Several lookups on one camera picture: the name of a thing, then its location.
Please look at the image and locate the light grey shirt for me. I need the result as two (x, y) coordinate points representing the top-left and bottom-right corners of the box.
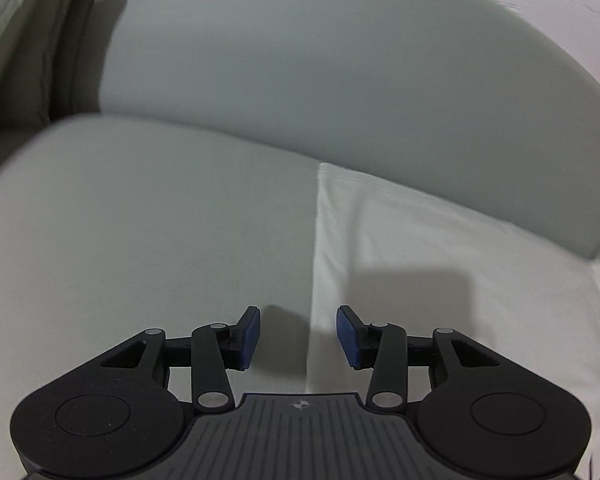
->
(306, 164), (600, 479)

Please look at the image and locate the grey sofa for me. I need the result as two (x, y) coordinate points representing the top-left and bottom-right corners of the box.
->
(0, 0), (600, 479)

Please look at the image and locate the grey back pillow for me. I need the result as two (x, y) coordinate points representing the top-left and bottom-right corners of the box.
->
(0, 0), (72, 130)

